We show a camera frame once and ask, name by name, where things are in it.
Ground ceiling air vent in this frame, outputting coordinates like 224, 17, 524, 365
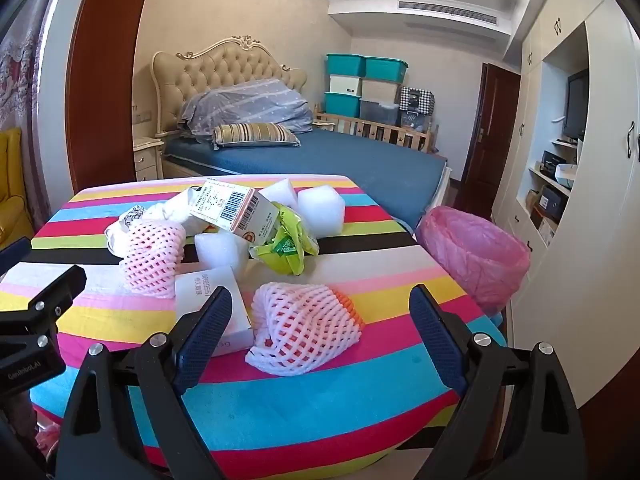
397, 0, 500, 26

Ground cardboard box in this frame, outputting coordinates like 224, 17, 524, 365
530, 207, 558, 246

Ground green plastic wrapper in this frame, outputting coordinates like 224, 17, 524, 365
248, 201, 321, 277

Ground dark brown wooden door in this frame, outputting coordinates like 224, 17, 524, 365
462, 62, 522, 206

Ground black television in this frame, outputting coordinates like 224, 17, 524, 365
564, 67, 591, 142

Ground black safe box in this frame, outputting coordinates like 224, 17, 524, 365
532, 185, 570, 221

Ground pink floral curtain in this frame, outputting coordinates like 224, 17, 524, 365
0, 10, 51, 221

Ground pink foam fruit net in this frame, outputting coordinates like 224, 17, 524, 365
118, 220, 187, 301
245, 281, 363, 376

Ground white built-in wardrobe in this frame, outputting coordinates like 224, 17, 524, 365
492, 0, 640, 411

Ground black electronic device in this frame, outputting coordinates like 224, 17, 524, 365
539, 151, 568, 177

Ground yellow armchair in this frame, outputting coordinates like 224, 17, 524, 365
0, 127, 36, 241

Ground striped colourful tablecloth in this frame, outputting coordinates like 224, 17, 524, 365
0, 175, 508, 480

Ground white tissue paper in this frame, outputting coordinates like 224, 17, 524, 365
145, 187, 211, 236

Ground plain white carton box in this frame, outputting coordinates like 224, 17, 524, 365
174, 265, 255, 358

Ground grey fabric bag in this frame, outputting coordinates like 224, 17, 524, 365
400, 109, 433, 133

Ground yellow barcode carton box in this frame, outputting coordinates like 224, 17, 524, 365
188, 178, 279, 247

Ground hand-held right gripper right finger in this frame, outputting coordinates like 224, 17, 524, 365
408, 284, 587, 480

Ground white plastic bag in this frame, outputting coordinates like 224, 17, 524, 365
104, 205, 151, 261

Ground red floral clothing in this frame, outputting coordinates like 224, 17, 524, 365
30, 395, 63, 461

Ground teal storage box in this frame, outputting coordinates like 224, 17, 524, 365
364, 56, 410, 83
324, 91, 362, 118
326, 53, 367, 77

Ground beige tufted headboard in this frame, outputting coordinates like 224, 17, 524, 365
151, 36, 308, 138

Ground clear grey storage box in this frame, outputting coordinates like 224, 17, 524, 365
359, 99, 401, 126

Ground wooden crib rail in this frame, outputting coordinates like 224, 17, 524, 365
312, 102, 441, 153

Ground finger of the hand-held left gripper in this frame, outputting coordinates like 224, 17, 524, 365
0, 264, 87, 333
0, 236, 32, 276

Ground beige storage box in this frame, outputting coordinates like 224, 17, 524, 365
361, 78, 402, 104

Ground bin with pink bag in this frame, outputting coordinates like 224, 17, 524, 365
414, 205, 532, 317

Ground black white checkered bag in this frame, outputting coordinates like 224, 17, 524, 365
398, 86, 435, 111

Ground striped pillow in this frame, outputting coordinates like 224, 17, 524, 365
211, 122, 302, 150

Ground cream nightstand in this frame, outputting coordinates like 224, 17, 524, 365
132, 136, 166, 182

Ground white storage box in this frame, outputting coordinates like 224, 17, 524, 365
328, 75, 363, 97

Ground white foam block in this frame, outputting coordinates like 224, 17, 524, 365
296, 185, 347, 238
257, 178, 300, 211
194, 231, 251, 273

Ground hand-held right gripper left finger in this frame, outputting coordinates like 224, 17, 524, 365
55, 285, 235, 480

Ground bed with blue cover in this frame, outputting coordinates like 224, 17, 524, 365
164, 130, 451, 231

